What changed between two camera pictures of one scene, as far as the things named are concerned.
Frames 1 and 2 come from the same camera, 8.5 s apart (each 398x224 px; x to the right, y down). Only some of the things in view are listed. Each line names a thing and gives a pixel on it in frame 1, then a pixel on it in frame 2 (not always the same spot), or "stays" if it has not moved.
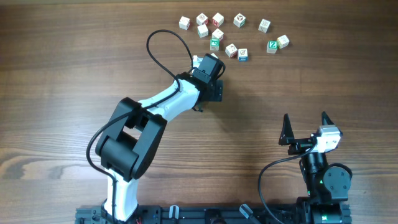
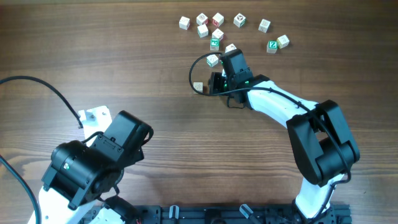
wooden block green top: x=214 y=44 stays
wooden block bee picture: x=184 y=23 stays
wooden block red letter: x=217 y=20 stays
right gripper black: x=287 y=137 to x=214 y=81
